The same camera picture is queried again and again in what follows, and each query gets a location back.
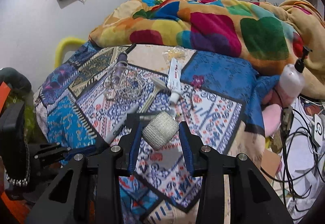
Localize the white disposable razor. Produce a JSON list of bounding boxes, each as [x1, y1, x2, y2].
[[139, 77, 169, 113]]

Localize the white pump lotion bottle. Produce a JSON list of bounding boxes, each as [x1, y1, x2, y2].
[[276, 46, 312, 107]]

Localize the crumpled clear plastic wrapper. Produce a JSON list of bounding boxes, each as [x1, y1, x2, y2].
[[162, 46, 187, 64]]

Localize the blue patchwork bedsheet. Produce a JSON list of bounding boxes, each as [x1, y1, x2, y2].
[[33, 42, 279, 223]]

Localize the white ointment tube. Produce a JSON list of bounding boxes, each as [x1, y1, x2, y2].
[[167, 58, 182, 105]]

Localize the black cables bundle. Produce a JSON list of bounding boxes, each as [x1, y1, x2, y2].
[[261, 91, 325, 219]]

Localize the white charger adapter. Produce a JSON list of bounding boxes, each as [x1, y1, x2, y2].
[[312, 114, 324, 147]]

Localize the colourful heart fleece blanket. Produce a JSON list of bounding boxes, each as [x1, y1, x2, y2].
[[89, 0, 324, 99]]

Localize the yellow bed frame rail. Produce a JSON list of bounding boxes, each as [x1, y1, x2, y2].
[[54, 36, 86, 68]]

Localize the grey bandage roll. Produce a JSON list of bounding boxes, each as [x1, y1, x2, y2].
[[142, 112, 179, 150]]

